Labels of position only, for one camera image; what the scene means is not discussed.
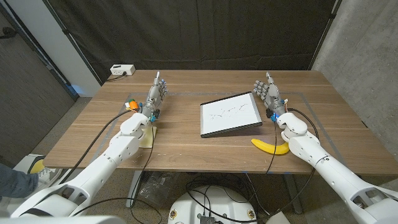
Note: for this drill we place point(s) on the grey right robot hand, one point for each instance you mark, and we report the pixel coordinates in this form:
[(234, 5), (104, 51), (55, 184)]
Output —
[(273, 98)]

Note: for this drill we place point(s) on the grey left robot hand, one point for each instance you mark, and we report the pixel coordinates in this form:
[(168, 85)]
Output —
[(154, 96)]

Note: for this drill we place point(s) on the pale yellow sponge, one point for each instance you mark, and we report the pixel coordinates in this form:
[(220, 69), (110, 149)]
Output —
[(150, 137)]

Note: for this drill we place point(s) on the small framed whiteboard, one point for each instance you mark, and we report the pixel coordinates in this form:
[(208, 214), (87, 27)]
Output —
[(230, 115)]

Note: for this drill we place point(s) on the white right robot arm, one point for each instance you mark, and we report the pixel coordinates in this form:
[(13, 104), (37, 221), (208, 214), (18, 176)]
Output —
[(335, 174)]

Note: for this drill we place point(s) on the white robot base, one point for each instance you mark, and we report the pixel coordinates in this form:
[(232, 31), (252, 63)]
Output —
[(214, 202)]

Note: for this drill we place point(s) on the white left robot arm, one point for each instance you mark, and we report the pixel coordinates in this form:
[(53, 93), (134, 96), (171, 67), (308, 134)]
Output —
[(102, 161)]

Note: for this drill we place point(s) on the orange toy carrot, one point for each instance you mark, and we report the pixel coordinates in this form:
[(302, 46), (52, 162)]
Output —
[(133, 105)]

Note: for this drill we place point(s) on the yellow toy banana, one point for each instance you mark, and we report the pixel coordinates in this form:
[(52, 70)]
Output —
[(267, 147)]

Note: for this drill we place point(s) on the white power strip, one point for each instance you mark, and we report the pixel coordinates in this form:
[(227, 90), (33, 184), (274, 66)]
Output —
[(122, 69)]

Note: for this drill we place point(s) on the black backdrop curtain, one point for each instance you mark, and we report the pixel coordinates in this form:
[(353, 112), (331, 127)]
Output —
[(199, 31)]

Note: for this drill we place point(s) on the backdrop stand pole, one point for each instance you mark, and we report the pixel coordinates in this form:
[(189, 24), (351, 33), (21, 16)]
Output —
[(73, 42), (325, 34)]

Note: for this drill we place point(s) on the clear plastic bag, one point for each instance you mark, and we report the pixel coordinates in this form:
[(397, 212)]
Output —
[(158, 186)]

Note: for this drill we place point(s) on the white table leg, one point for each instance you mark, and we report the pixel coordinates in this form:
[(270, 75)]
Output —
[(133, 189)]

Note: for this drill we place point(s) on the grey table leg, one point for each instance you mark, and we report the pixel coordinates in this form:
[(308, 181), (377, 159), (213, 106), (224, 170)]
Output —
[(292, 193)]

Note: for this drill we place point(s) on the white floor box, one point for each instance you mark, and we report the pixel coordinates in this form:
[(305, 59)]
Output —
[(278, 219)]

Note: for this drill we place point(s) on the white and yellow floor platform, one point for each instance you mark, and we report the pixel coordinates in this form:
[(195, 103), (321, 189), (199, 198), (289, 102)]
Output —
[(28, 161)]

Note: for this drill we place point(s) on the white robot torso edge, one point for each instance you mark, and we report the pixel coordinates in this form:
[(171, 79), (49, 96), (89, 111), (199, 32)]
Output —
[(62, 220)]

